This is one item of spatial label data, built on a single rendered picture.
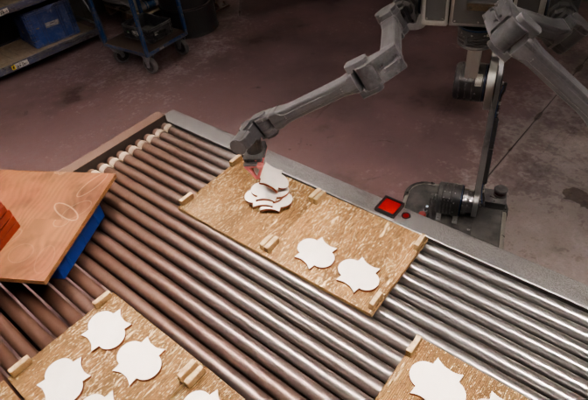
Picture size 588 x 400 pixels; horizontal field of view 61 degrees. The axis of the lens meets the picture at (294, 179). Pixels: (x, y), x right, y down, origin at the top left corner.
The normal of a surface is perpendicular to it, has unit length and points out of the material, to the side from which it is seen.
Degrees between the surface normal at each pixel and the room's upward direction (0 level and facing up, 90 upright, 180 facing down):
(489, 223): 0
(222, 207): 0
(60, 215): 0
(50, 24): 90
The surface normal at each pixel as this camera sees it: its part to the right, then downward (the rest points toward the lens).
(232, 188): -0.09, -0.76
